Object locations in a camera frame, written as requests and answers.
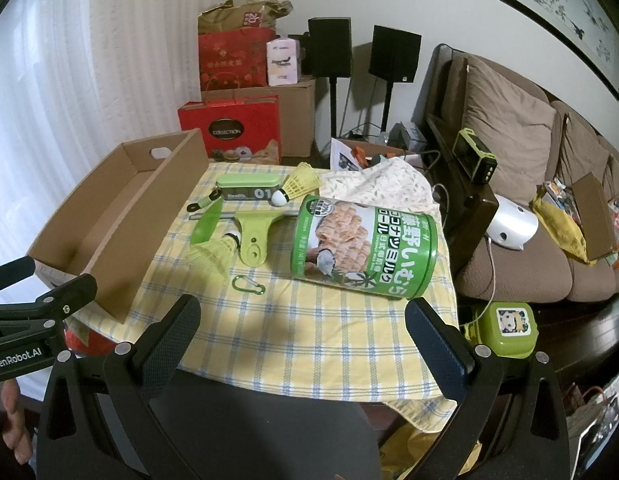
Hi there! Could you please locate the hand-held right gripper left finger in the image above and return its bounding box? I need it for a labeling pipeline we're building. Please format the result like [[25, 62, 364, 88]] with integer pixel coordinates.
[[35, 294, 202, 480]]

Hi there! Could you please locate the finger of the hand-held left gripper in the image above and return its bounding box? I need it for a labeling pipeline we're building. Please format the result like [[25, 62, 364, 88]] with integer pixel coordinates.
[[0, 274, 98, 342], [0, 255, 36, 293]]

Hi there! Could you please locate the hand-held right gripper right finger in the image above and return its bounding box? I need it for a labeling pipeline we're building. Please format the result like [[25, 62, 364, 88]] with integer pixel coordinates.
[[406, 297, 573, 480]]

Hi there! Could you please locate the yellow shuttlecock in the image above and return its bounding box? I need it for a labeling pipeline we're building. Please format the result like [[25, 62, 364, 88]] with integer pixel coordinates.
[[188, 232, 242, 278], [269, 162, 320, 207]]

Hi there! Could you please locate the green snack can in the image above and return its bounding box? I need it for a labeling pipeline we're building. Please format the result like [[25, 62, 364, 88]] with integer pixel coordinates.
[[290, 194, 439, 301]]

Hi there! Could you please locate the green squeegee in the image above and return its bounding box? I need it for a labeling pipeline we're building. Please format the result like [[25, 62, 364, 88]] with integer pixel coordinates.
[[189, 207, 300, 267]]

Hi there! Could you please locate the green pencil case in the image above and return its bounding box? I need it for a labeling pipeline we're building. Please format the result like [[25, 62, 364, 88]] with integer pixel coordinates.
[[215, 174, 285, 203]]

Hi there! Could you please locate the person's left hand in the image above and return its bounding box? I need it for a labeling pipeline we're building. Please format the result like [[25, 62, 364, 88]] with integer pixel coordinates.
[[0, 379, 36, 466]]

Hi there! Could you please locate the green lunch box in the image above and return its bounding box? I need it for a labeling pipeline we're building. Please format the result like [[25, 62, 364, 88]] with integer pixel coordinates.
[[472, 301, 539, 359]]

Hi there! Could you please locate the green carabiner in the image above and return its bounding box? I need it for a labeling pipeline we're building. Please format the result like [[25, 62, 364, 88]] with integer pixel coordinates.
[[232, 276, 266, 295]]

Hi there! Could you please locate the brown sofa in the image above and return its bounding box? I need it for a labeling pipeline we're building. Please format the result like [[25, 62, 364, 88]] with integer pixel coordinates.
[[419, 42, 619, 306]]

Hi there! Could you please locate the yellow checked tablecloth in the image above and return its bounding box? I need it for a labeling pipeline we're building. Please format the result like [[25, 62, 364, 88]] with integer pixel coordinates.
[[64, 160, 463, 433]]

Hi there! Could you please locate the white rounded device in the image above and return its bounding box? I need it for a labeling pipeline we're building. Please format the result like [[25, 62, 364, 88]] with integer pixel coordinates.
[[484, 192, 539, 251]]

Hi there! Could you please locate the white curtain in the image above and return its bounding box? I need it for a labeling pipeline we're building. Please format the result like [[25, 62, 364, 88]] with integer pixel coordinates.
[[0, 0, 140, 271]]

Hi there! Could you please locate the yellow cloth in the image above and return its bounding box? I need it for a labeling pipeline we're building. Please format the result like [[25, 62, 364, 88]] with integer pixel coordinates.
[[532, 195, 590, 265]]

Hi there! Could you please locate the floral cloth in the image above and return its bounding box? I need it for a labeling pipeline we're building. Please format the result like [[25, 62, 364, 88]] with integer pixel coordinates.
[[317, 156, 440, 221]]

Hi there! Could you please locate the green and black device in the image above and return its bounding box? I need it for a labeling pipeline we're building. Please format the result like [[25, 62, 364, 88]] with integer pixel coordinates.
[[452, 128, 497, 184]]

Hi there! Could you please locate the small cardboard box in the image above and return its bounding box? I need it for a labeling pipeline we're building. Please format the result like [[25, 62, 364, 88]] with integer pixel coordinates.
[[569, 172, 619, 261]]

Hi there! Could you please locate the cardboard box of tools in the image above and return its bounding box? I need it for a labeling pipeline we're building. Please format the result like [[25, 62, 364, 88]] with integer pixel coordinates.
[[331, 136, 430, 173]]

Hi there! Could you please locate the grey device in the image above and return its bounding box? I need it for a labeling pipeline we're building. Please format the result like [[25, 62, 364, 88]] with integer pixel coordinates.
[[392, 122, 425, 151]]

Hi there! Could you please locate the brown sofa cushion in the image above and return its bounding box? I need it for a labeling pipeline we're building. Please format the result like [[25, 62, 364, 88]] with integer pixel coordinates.
[[554, 102, 615, 201], [462, 55, 557, 191]]

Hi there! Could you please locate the black speaker stand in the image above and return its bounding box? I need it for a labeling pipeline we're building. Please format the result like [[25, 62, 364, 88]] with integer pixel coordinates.
[[381, 80, 393, 133], [329, 76, 339, 138]]

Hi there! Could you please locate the large brown cardboard box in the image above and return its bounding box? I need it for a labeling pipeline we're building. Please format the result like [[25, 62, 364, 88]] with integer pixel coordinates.
[[202, 76, 317, 158]]

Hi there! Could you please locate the red patterned gift bag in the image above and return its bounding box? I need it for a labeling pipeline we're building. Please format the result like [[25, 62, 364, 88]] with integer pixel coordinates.
[[198, 30, 276, 92]]

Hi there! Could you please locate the black speaker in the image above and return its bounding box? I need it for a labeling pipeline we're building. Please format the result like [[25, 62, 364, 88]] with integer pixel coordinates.
[[369, 25, 423, 83], [308, 17, 353, 78]]

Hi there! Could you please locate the brown paper bag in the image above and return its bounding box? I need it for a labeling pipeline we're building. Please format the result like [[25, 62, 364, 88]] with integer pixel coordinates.
[[198, 0, 294, 36]]

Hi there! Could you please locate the framed painting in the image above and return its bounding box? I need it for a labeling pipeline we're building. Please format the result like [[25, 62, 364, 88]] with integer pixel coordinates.
[[434, 0, 619, 101]]

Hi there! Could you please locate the white cable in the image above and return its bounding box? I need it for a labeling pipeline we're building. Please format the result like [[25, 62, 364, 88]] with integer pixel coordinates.
[[467, 237, 499, 333]]

